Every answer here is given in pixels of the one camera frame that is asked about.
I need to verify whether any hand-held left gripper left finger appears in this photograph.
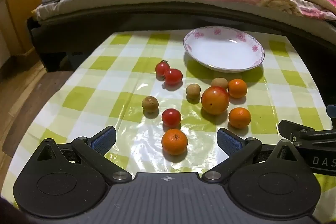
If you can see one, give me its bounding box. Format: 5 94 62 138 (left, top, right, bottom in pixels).
35 126 132 185

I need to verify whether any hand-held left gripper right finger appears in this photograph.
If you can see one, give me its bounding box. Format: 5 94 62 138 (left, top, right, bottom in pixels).
202 127 301 185

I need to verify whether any orange tangerine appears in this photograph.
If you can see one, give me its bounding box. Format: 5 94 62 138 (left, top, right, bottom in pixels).
228 107 251 129
161 129 188 156
228 79 248 98

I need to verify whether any large red-orange tomato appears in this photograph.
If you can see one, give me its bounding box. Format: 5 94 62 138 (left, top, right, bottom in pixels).
201 86 230 115

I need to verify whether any brown longan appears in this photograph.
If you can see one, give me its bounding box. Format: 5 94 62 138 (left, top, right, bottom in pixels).
142 96 159 111
186 84 201 100
211 77 228 90

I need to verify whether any red cherry tomato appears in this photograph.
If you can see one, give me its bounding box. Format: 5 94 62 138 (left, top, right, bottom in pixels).
161 108 182 127
163 69 183 86

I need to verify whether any white plate with pink flowers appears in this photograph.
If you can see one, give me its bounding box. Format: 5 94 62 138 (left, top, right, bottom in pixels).
183 26 265 73

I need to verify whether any cherry tomato with green stem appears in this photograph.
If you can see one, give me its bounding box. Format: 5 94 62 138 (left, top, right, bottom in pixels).
155 60 170 76

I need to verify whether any green checked plastic tablecloth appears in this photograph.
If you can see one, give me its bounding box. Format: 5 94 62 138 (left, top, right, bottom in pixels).
0 31 332 214

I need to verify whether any wooden nightstand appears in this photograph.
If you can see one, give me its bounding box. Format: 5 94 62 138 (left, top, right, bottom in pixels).
3 0 49 56

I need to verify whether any dark bed frame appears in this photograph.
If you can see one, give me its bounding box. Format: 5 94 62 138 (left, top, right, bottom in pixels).
28 2 336 72

